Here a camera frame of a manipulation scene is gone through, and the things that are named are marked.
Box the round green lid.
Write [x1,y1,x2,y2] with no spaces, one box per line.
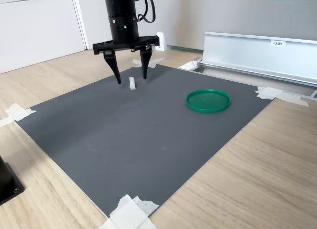
[185,89,232,114]

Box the white tape patch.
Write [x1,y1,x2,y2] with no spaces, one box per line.
[99,194,160,229]
[254,86,310,108]
[132,57,166,68]
[0,103,37,127]

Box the dark grey mat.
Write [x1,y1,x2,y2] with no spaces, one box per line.
[16,63,277,218]

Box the white cabinet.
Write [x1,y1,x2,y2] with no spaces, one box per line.
[0,0,88,75]

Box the white partition bracket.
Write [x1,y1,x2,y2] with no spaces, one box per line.
[155,32,169,52]

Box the black cable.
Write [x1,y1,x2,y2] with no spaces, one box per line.
[133,0,157,24]

